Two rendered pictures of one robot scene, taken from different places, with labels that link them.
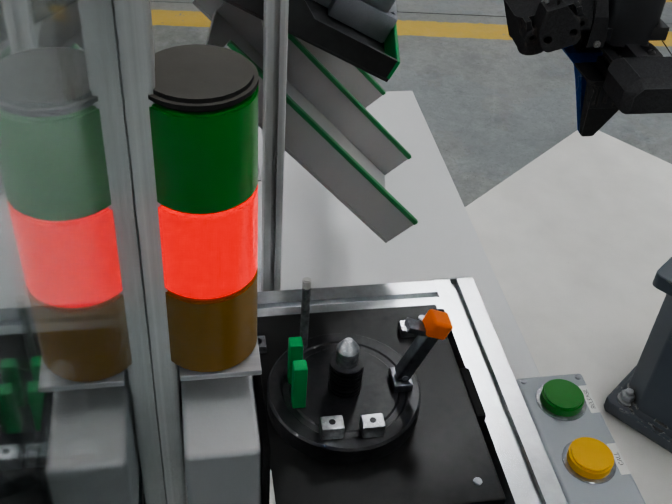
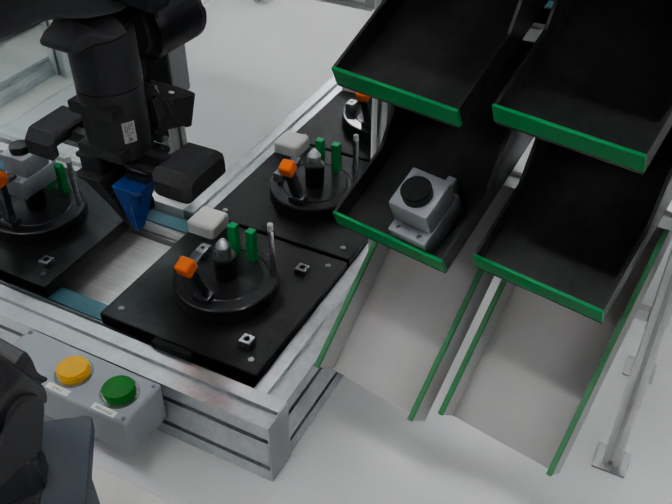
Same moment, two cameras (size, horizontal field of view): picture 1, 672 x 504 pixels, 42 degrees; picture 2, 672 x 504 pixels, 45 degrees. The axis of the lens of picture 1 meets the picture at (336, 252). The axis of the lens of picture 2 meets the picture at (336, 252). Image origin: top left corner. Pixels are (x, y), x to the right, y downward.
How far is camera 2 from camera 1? 1.30 m
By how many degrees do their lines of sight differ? 89
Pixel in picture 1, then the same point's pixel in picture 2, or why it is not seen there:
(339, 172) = (361, 284)
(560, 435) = (102, 373)
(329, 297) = (321, 333)
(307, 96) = (475, 303)
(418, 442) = (168, 300)
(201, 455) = not seen: hidden behind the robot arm
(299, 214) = (516, 467)
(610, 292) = not seen: outside the picture
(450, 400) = (177, 330)
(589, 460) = (70, 361)
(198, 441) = not seen: hidden behind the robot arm
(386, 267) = (394, 489)
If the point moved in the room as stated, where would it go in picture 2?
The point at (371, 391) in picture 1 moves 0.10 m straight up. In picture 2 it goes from (211, 283) to (203, 223)
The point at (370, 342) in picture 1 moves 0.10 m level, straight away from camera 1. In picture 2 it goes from (245, 303) to (300, 341)
